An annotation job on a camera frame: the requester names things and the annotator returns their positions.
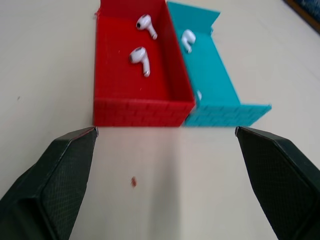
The teal brick-pattern tray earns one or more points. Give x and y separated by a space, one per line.
212 82

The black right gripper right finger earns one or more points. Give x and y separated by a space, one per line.
280 185

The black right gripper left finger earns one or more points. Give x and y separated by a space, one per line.
50 190

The red brick-pattern tray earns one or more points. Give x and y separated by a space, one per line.
140 85

